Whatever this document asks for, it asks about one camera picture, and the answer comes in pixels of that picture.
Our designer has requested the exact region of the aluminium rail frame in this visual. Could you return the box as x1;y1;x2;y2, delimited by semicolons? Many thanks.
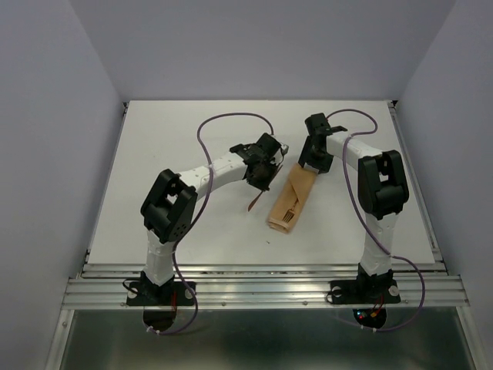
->
45;99;482;370

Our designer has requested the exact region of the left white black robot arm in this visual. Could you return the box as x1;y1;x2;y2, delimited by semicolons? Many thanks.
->
130;133;289;305

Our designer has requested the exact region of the peach satin napkin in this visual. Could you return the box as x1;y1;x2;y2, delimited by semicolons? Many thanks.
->
267;163;317;234

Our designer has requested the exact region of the copper fork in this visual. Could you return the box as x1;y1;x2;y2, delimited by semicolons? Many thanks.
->
282;200;298;224

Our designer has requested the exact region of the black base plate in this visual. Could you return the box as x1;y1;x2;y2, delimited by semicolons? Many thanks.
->
325;280;401;306
122;280;194;307

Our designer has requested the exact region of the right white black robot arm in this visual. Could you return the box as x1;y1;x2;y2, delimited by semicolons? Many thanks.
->
298;113;409;305

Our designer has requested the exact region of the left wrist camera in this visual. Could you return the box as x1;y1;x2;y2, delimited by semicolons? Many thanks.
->
280;143;289;156

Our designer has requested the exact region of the copper knife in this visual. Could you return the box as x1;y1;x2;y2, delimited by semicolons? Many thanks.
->
247;191;264;212

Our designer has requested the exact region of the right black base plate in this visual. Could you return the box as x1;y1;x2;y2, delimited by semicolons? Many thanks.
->
325;280;401;306

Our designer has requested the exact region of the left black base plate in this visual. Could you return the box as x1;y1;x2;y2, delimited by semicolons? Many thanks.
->
122;280;194;307

